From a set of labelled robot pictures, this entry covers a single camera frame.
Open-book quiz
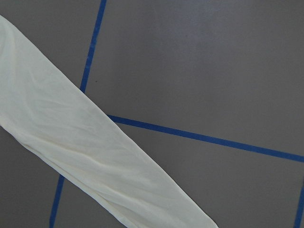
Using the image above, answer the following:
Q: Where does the cream yellow long-sleeve shirt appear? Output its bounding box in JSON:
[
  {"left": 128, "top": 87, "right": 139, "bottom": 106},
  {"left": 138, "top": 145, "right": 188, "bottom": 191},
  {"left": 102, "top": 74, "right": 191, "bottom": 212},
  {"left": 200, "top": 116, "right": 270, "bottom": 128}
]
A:
[{"left": 0, "top": 18, "right": 216, "bottom": 228}]

